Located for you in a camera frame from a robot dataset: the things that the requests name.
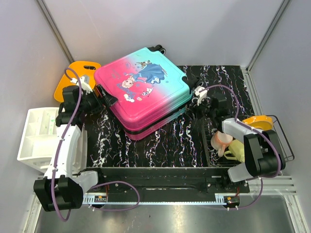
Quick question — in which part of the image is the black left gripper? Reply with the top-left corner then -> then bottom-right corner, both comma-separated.
79,84 -> 118,114

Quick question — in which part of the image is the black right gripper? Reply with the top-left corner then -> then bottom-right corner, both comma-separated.
184,96 -> 216,121

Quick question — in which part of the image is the teal and pink kids suitcase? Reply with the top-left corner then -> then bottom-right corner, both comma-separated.
94,45 -> 199,140

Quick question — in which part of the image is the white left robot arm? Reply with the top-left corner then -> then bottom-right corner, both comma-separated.
34,84 -> 118,212

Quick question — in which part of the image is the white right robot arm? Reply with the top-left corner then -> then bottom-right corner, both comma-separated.
191,97 -> 285,193

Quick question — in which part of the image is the pink plastic cup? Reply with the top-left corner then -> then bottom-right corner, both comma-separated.
211,131 -> 233,157

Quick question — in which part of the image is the orange plastic basket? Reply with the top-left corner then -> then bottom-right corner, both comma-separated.
53,61 -> 102,104

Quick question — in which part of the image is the yellow-green plastic cup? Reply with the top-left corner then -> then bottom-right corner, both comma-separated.
224,139 -> 245,163

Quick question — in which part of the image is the black marble pattern mat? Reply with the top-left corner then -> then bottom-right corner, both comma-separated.
86,65 -> 254,167

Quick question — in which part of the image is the white compartment organizer box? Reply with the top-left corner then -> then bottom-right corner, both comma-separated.
17,106 -> 88,174

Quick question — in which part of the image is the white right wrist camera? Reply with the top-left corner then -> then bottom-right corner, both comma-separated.
192,86 -> 207,106

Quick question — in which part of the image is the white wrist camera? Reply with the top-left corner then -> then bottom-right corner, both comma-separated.
192,86 -> 207,106
70,75 -> 93,95

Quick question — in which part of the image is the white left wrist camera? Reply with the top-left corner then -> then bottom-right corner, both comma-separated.
70,75 -> 93,95

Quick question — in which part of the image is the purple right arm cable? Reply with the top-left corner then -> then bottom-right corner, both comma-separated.
204,84 -> 282,211

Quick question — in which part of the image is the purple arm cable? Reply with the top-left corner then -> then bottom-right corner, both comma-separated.
204,84 -> 282,211
50,67 -> 141,222

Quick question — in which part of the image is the black wire dish rack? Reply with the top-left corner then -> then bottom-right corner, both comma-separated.
201,114 -> 296,168

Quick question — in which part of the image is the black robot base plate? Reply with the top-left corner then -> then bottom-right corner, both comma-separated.
83,167 -> 250,194

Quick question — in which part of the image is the aluminium slotted rail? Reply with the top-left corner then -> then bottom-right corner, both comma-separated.
33,176 -> 297,206

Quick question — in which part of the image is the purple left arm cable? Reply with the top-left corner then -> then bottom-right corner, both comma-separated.
50,67 -> 141,222

